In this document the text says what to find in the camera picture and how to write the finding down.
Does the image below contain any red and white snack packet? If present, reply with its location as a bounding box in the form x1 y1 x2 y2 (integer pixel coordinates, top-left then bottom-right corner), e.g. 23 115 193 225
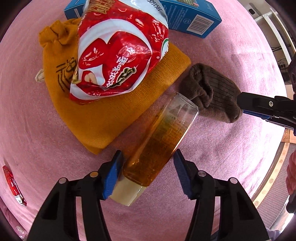
69 0 170 105

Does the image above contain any pink bed sheet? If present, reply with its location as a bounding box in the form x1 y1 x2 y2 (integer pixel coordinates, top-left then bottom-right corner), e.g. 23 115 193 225
0 0 289 241

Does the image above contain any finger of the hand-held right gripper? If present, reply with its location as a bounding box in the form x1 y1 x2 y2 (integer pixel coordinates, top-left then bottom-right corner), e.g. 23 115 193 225
242 110 296 131
237 92 296 117

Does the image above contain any blue cardboard box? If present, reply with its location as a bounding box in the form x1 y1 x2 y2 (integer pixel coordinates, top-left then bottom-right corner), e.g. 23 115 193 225
64 0 222 39

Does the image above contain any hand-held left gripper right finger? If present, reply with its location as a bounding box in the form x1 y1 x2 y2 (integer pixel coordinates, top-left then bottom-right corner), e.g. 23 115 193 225
173 149 270 241

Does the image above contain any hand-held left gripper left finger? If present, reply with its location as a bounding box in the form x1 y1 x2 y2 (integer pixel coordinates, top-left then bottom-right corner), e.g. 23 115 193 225
27 150 124 241

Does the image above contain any patterned floor mat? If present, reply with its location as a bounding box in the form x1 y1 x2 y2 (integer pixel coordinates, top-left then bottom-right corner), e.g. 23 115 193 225
252 141 296 230

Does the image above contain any white desk frame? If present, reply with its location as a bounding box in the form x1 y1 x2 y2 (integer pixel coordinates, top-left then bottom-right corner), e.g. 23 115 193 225
246 0 296 61

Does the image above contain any amber liquid bottle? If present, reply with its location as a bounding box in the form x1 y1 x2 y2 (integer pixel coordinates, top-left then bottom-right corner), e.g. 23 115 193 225
109 92 199 207

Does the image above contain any brown sock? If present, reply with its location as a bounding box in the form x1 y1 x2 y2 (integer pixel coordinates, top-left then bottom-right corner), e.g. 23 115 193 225
179 63 243 124

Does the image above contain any small red foil wrapper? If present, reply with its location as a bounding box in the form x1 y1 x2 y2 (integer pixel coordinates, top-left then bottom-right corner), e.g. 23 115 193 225
2 165 28 207

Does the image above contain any mustard drawstring bag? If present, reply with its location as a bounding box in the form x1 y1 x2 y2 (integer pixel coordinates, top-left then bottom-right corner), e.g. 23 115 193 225
35 19 192 155

